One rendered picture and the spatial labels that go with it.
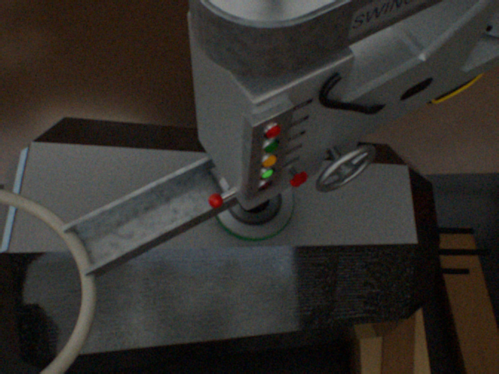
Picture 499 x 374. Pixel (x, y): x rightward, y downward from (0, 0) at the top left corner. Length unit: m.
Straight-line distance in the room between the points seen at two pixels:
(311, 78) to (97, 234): 0.62
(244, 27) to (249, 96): 0.14
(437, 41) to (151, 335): 1.07
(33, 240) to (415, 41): 1.07
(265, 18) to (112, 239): 0.69
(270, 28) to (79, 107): 2.09
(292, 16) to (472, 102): 2.26
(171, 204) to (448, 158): 1.72
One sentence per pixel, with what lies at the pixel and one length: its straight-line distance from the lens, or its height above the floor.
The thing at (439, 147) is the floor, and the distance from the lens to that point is 2.80.
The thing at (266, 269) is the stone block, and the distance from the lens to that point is 1.58.
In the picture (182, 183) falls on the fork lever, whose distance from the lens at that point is 1.34.
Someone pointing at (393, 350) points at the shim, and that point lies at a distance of 2.15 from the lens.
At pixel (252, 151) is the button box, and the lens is 0.97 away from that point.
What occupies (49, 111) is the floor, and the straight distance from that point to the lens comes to 2.84.
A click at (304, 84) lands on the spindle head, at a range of 0.92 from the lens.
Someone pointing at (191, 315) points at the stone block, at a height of 0.68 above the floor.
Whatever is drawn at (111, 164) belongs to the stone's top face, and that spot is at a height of 0.82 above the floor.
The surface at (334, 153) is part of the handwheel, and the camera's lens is 1.24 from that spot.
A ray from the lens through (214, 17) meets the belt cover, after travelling 0.80.
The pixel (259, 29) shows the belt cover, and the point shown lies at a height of 1.68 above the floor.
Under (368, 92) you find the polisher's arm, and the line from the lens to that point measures 1.13.
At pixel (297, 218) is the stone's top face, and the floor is 0.82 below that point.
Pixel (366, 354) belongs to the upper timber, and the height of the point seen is 0.22.
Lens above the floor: 2.27
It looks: 64 degrees down
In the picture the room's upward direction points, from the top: 5 degrees clockwise
